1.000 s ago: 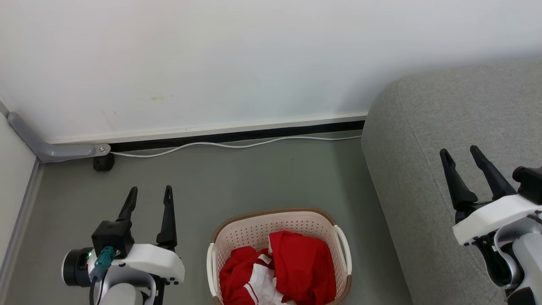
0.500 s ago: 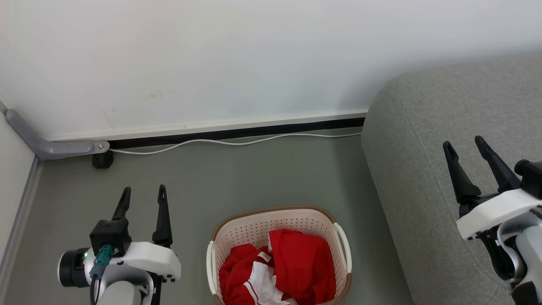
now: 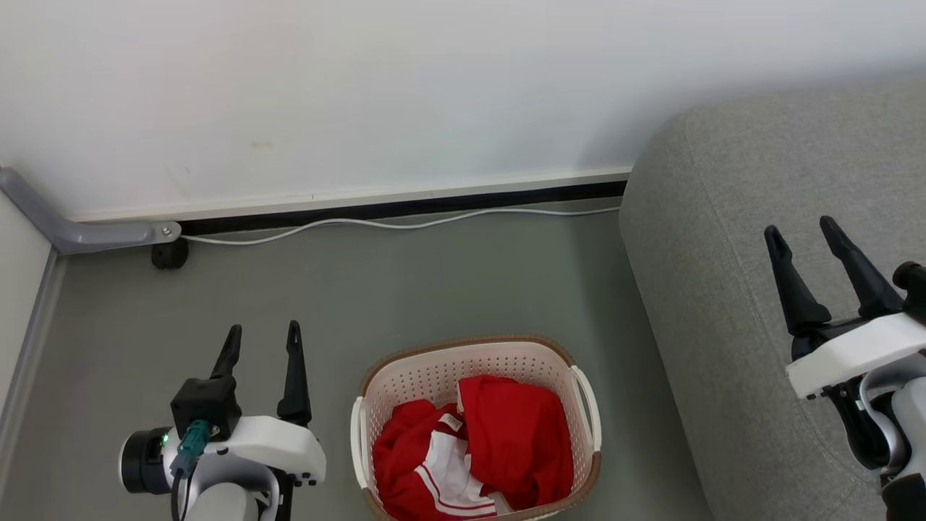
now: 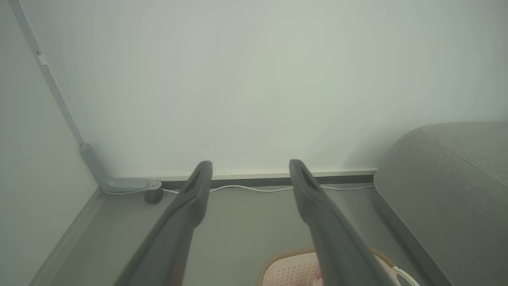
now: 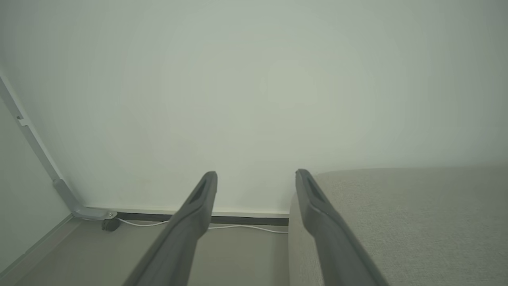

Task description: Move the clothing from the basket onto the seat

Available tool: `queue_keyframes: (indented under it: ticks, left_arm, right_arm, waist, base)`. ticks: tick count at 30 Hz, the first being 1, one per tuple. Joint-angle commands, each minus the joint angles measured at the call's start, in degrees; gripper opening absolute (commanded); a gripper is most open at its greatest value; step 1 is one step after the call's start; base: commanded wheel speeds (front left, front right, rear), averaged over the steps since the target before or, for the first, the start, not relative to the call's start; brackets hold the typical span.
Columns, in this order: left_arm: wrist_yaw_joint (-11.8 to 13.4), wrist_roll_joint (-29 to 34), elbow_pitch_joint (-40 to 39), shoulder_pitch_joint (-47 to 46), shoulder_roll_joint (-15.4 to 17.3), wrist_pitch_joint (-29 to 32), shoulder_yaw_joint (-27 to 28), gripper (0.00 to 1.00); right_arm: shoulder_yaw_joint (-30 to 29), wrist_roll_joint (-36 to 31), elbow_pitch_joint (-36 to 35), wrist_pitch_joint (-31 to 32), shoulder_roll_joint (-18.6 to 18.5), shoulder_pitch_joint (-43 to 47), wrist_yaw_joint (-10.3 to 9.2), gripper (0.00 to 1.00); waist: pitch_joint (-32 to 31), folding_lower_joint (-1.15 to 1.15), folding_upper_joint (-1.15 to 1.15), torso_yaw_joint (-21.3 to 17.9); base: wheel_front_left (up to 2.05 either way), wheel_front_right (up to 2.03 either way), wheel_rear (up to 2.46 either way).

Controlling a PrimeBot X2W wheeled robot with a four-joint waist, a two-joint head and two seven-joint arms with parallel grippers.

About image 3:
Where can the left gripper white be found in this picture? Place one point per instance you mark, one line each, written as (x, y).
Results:
(278, 445)

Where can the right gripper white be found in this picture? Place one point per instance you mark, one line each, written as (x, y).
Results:
(857, 351)

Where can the red white clothing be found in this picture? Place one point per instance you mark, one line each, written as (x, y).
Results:
(506, 434)

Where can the right white grey robot arm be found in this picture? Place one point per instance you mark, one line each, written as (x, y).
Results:
(893, 434)

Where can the left white grey robot arm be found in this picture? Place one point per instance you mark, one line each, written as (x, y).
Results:
(217, 492)

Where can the cream perforated laundry basket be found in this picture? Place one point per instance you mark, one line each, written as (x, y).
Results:
(434, 369)

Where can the grey fabric sofa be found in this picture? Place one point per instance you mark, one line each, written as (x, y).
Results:
(723, 217)

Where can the black round rubber foot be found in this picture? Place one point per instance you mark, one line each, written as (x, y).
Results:
(170, 255)

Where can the white baseboard trim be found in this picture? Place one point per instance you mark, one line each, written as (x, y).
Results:
(362, 194)

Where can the grey baseboard strip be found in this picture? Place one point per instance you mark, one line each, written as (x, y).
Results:
(32, 340)

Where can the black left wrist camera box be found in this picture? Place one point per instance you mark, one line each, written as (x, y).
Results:
(206, 405)

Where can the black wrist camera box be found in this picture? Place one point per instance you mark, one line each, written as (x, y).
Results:
(206, 405)
(913, 289)

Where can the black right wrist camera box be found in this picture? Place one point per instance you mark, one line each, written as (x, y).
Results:
(913, 289)

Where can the grey metal bracket bar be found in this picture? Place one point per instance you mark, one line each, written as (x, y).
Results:
(79, 233)

